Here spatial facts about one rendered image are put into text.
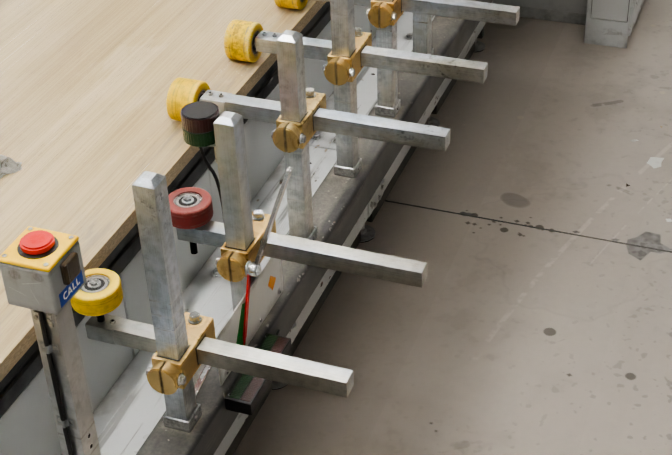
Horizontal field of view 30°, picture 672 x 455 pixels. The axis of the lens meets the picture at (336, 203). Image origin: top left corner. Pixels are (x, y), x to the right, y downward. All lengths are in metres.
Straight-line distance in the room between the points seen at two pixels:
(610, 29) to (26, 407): 3.02
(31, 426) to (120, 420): 0.19
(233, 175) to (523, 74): 2.49
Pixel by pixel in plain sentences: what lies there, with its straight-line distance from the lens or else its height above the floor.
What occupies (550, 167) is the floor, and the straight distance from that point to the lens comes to 3.86.
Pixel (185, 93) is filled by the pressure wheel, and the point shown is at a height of 0.97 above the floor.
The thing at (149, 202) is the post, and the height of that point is 1.13.
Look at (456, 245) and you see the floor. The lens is 3.51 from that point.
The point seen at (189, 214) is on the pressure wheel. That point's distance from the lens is 2.08.
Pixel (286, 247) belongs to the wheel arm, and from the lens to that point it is 2.06.
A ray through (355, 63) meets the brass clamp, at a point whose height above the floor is 0.95.
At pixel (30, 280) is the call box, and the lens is 1.50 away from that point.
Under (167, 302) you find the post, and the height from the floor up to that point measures 0.95.
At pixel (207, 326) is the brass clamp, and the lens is 1.94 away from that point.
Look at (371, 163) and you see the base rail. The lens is 2.56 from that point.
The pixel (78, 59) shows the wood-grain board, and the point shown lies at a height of 0.90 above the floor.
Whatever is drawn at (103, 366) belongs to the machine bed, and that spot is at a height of 0.68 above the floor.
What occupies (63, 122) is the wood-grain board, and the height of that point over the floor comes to 0.90.
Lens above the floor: 2.08
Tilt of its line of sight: 34 degrees down
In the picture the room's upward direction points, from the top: 3 degrees counter-clockwise
